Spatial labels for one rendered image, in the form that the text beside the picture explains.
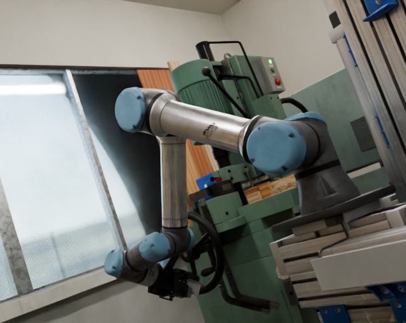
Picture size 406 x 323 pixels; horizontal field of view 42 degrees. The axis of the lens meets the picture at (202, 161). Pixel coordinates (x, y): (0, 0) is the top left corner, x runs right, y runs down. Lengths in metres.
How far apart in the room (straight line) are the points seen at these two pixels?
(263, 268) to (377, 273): 0.87
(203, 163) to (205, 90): 1.79
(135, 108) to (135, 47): 2.67
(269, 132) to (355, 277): 0.35
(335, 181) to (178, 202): 0.48
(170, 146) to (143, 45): 2.64
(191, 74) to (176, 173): 0.66
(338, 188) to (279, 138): 0.21
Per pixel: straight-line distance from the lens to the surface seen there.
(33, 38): 3.51
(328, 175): 1.28
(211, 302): 2.07
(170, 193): 1.53
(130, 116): 1.38
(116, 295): 3.20
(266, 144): 1.16
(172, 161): 1.51
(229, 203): 1.86
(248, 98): 2.22
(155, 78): 3.92
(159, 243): 1.45
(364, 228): 1.20
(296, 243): 1.36
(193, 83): 2.08
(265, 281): 1.89
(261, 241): 1.85
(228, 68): 2.27
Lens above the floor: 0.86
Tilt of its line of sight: 7 degrees up
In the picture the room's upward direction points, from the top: 19 degrees counter-clockwise
